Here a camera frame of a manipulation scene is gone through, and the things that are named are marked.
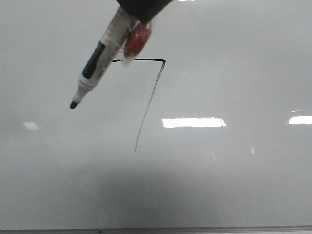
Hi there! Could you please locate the white black whiteboard marker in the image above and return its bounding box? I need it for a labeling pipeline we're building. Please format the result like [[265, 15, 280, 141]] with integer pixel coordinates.
[[70, 7, 137, 109]]

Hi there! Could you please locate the white glossy whiteboard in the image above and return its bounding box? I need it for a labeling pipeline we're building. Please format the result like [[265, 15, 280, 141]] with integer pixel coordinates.
[[0, 0, 312, 229]]

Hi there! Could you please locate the grey aluminium whiteboard frame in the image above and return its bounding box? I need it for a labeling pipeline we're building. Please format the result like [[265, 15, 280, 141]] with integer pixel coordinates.
[[0, 225, 312, 234]]

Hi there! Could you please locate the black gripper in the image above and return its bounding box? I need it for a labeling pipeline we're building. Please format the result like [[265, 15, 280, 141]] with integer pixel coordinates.
[[117, 0, 172, 23]]

